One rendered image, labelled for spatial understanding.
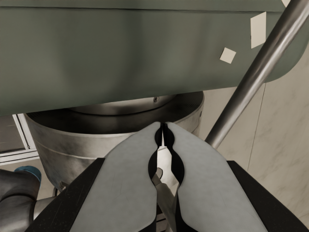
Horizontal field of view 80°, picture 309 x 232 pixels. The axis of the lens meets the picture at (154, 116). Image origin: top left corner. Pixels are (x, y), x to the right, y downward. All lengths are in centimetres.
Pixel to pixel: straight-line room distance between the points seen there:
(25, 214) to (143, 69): 43
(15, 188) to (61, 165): 31
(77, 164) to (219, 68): 21
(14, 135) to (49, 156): 118
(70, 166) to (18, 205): 29
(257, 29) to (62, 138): 25
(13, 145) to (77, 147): 129
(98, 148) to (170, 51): 14
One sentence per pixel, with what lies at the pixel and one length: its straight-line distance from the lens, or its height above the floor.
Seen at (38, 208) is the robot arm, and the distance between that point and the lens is 52.
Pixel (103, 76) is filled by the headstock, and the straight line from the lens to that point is 17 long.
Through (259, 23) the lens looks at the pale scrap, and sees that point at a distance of 23.
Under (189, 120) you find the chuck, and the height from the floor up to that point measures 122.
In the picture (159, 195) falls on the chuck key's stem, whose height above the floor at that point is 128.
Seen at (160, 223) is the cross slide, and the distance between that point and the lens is 94.
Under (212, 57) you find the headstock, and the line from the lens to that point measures 20.
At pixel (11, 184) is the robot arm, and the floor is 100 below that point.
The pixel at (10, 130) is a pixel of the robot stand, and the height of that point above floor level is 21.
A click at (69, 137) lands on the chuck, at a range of 24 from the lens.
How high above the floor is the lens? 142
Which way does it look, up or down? 56 degrees down
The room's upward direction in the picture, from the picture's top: 144 degrees clockwise
